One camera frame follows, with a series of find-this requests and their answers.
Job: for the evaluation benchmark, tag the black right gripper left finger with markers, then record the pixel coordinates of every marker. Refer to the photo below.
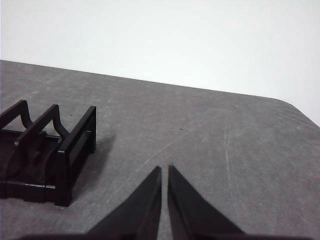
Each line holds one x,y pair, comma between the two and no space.
137,212

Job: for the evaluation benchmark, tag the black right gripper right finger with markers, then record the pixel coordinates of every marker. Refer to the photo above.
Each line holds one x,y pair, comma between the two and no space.
195,212

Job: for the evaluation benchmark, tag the black plastic dish rack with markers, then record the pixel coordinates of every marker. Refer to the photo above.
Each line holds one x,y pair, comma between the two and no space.
62,170

